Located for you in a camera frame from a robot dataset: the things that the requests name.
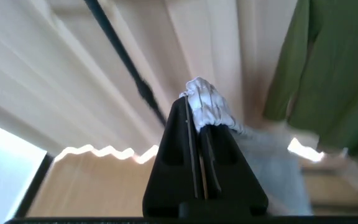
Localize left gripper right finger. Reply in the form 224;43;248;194
199;123;269;218

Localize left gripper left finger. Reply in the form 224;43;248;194
142;95;204;218

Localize beige curtain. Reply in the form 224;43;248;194
0;0;304;164

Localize green printed t-shirt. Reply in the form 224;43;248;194
262;0;358;174

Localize pale grey shorts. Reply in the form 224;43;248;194
178;77;314;216

